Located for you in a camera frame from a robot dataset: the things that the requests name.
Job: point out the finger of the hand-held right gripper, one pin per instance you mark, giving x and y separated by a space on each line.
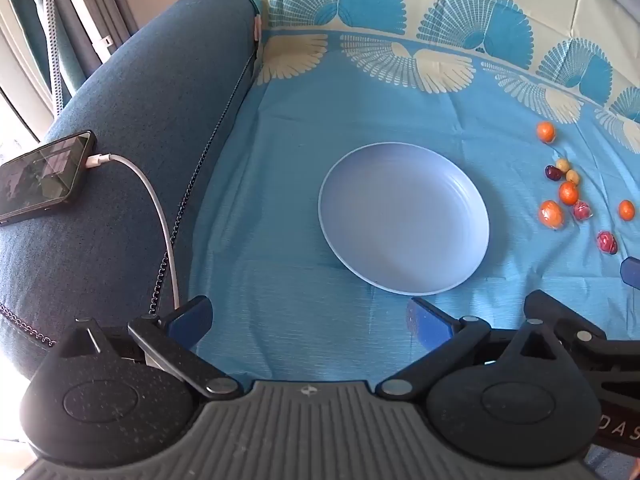
565 317
631 271

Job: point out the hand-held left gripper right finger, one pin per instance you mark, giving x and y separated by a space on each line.
425 325

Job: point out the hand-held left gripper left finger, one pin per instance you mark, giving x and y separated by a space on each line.
192 317

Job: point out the red lychee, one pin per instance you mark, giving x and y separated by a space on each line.
607 242

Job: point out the small orange tangerine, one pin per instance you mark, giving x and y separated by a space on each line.
550 213
568 193
626 210

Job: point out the red candy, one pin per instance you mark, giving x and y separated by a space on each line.
581 210

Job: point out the light blue plate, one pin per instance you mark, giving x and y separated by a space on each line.
400 220

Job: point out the dark red candy ball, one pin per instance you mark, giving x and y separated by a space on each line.
551 172

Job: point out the blue printed blanket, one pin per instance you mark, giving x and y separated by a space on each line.
280 210

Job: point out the small orange candy ball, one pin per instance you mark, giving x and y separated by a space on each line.
546 132

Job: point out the black smartphone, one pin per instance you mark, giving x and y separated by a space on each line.
45 177

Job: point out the blue sofa armrest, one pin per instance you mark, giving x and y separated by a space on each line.
150 110

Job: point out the white steamer stand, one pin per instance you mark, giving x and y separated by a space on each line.
102 35

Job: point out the teal curtain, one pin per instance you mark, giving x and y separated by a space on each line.
25 5

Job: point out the white window frame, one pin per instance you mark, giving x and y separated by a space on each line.
15 90

